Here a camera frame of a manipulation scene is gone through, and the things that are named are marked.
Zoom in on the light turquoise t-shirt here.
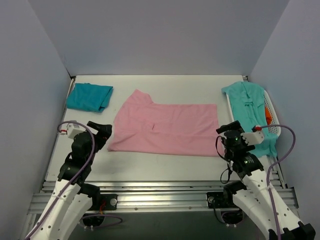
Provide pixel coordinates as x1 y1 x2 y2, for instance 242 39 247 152
221 81 278 158

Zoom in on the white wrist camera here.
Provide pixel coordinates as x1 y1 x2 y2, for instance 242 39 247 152
240 126 265 146
58 121 85 140

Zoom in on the orange garment in basket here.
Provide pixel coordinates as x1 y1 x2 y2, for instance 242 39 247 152
264 106 273 125

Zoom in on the pink t-shirt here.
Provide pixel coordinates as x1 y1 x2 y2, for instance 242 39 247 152
108 89 224 157

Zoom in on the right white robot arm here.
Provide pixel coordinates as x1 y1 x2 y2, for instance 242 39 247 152
216 121 316 240

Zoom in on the folded teal t-shirt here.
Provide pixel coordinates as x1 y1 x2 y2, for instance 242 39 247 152
66 83 114 113

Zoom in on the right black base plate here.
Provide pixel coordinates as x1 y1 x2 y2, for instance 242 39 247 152
206 191 240 210

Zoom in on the aluminium mounting rail frame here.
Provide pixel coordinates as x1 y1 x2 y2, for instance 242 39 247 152
24 149 300 240

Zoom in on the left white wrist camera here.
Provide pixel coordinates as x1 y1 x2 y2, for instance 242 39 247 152
58 121 85 140

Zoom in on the white plastic laundry basket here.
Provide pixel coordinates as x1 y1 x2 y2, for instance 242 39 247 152
225 90 281 137

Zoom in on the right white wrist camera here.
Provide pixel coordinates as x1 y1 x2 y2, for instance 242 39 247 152
240 126 265 146

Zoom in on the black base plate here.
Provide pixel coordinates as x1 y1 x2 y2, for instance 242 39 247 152
71 193 119 212
206 191 240 210

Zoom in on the black looped cable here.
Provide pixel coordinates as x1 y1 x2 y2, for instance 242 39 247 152
215 136 236 185

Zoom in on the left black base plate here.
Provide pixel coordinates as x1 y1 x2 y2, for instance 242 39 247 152
71 193 119 212

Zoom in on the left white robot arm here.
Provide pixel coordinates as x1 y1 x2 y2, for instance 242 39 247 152
25 120 113 240

